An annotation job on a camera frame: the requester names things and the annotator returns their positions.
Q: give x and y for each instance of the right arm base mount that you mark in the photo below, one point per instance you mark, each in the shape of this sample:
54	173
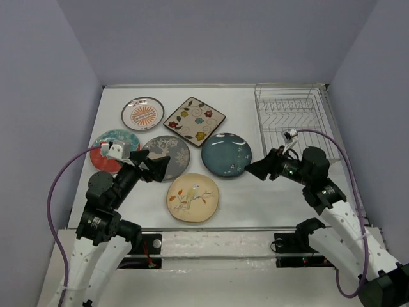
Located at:
291	252

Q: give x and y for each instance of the metal wire dish rack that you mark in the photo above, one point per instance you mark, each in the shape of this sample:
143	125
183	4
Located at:
285	106

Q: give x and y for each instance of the cream bird plate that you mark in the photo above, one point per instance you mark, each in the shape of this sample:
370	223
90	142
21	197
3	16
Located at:
192	198

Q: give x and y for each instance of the dark blue blossom plate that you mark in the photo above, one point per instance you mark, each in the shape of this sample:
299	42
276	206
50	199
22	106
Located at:
226	155

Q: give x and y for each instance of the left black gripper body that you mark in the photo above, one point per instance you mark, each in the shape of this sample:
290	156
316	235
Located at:
128	175

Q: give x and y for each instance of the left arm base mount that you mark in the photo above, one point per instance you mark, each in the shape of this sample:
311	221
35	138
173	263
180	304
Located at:
147	255

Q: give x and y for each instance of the white orange sunburst round plate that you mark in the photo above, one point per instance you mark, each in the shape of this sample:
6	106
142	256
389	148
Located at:
142	113

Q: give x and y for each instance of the square cream flower plate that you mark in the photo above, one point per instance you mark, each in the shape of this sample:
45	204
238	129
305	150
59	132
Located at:
194	121

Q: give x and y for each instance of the grey deer round plate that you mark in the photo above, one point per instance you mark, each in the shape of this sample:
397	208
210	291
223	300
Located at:
173	147

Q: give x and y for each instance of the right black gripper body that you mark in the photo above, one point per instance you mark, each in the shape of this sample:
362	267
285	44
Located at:
290	168

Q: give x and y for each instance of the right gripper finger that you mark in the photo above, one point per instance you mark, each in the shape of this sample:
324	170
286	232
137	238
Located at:
263	173
264	164

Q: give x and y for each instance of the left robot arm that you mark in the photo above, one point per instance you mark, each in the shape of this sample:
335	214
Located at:
103	238

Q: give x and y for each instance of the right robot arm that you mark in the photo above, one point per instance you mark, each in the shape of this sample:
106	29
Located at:
338	233

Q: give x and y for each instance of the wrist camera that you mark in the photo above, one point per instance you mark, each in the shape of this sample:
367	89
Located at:
289	135
117	149

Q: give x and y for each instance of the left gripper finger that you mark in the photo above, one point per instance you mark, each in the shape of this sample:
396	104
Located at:
155	169
139	156

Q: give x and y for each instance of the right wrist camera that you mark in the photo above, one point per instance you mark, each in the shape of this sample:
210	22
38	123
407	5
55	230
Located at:
289	135

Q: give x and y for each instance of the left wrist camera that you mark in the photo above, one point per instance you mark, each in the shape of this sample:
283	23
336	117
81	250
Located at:
117	149

